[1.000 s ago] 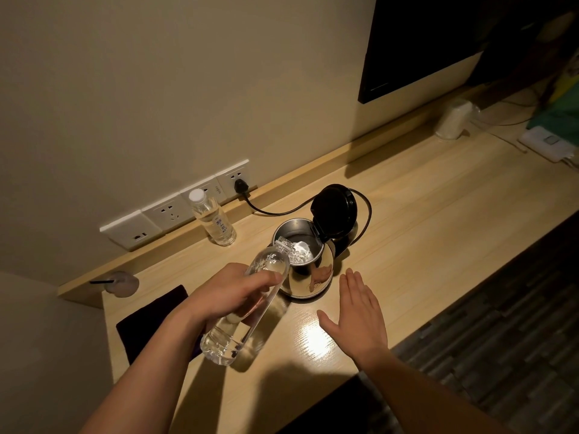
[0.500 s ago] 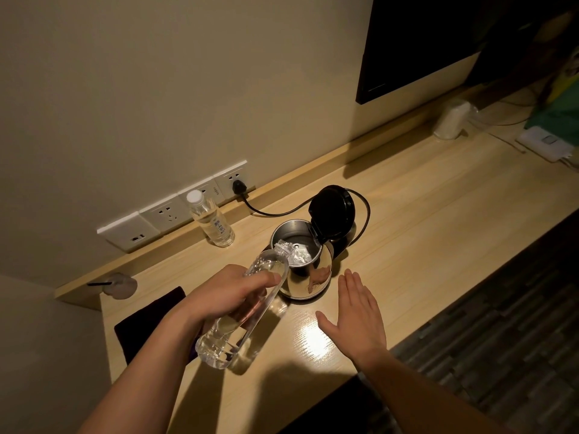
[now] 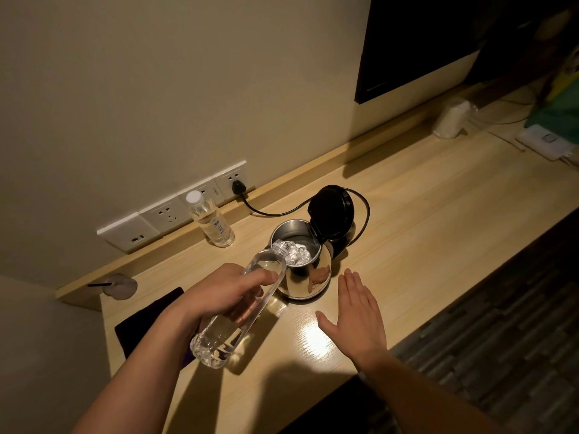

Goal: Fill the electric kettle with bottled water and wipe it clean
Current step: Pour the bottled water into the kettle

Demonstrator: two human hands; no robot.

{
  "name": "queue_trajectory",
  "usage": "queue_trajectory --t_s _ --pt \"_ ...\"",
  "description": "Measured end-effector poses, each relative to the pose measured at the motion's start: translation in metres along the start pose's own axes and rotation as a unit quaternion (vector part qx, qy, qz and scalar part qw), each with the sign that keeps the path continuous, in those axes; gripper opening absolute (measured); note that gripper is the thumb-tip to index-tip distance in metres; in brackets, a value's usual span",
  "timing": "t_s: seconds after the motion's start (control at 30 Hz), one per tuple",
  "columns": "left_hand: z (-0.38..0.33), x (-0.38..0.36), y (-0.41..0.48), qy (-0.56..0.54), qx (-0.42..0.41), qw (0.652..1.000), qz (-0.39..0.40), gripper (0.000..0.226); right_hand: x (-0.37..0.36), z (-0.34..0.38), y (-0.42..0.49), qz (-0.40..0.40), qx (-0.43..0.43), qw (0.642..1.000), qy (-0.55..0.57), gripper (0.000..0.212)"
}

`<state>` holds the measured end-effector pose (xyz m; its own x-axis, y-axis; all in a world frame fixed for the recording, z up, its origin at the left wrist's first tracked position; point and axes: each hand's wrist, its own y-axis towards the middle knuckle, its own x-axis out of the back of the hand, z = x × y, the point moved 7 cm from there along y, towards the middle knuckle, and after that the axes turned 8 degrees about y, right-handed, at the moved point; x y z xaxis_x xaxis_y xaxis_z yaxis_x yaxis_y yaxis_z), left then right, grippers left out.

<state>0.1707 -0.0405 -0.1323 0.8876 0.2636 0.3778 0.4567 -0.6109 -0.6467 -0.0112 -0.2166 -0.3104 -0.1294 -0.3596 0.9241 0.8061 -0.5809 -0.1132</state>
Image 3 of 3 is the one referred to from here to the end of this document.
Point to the black wall television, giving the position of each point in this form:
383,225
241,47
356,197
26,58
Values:
420,36

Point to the steel electric kettle black lid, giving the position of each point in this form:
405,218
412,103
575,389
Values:
312,275

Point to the round grey desk cap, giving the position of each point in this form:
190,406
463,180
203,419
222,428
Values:
120,287

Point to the clear plastic water bottle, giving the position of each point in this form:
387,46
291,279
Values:
267,262

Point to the person's left thumb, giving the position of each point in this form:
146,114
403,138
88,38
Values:
262,278

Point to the person's right hand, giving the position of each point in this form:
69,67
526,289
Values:
359,323

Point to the dark cloth pouch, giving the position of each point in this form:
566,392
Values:
140,320

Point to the person's left forearm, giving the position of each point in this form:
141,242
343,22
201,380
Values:
144,379

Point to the person's right thumb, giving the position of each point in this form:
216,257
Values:
326,324

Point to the person's left hand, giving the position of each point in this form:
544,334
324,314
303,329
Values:
219,291

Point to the person's right middle finger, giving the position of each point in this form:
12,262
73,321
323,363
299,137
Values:
352,289

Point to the white-capped plastic water bottle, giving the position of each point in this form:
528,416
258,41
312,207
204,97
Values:
211,221

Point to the person's right forearm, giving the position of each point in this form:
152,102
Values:
420,397

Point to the white wall socket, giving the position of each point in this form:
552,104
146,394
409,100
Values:
129,232
165,216
230,176
209,190

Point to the white flat box device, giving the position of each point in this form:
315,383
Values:
545,140

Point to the green bag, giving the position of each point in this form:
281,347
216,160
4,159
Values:
558,110

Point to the person's right little finger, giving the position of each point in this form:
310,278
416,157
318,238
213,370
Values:
373,307

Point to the white wrapped paper cups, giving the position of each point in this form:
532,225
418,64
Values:
450,118

